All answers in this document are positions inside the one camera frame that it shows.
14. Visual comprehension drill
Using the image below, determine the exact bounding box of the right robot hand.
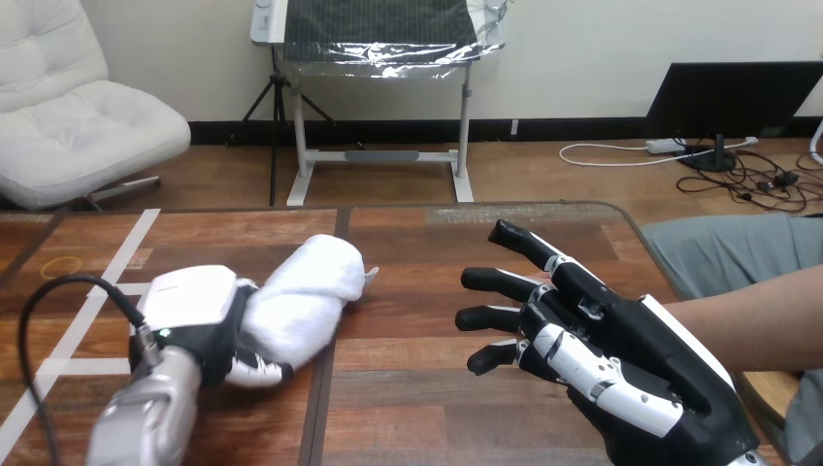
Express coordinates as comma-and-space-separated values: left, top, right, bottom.
454, 218, 764, 466

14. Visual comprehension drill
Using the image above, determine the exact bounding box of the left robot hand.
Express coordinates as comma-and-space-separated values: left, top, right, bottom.
128, 264, 295, 390

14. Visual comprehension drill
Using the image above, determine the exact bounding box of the white towel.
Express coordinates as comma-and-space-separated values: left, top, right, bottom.
240, 234, 380, 373

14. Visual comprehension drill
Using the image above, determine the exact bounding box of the person's forearm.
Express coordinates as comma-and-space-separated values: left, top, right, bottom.
662, 264, 823, 375

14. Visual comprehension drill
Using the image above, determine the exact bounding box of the person's body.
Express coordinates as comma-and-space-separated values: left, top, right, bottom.
642, 213, 823, 466

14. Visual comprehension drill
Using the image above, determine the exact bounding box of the wooden seat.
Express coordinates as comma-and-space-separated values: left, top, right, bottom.
736, 370, 803, 447

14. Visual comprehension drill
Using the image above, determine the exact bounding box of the black tripod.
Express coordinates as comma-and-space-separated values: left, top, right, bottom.
242, 46, 337, 208

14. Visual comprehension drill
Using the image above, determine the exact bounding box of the white cushioned chair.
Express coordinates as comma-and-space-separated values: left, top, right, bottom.
0, 0, 193, 213

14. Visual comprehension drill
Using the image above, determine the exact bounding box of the white power strip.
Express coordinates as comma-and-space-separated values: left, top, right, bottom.
645, 138, 688, 156

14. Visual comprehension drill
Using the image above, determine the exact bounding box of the white desk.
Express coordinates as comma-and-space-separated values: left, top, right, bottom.
248, 0, 510, 208

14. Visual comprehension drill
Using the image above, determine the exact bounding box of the dark screen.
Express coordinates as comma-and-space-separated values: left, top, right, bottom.
645, 60, 823, 174

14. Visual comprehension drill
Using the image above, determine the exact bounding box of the foil sheet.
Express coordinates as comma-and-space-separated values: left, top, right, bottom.
276, 0, 510, 81

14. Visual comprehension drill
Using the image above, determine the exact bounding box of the black cable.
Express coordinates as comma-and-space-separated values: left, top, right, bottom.
17, 274, 162, 466

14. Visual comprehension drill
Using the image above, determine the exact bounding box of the white power cable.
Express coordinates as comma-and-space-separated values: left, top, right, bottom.
557, 136, 760, 169

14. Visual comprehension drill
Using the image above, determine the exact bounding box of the tangle of cables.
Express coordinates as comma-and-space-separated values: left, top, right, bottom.
674, 138, 823, 215

